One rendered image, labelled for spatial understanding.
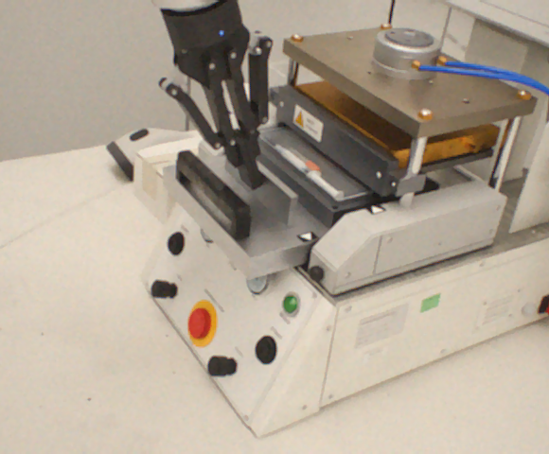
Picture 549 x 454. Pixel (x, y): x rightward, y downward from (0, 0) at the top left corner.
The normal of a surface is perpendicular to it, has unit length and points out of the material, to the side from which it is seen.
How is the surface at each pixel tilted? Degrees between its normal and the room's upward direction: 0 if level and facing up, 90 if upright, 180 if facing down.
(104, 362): 0
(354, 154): 90
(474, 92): 0
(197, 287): 65
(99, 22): 90
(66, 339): 0
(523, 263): 90
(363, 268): 90
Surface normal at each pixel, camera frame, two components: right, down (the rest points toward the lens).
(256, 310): -0.72, -0.16
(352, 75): 0.11, -0.84
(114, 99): 0.54, 0.50
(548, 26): -0.84, 0.22
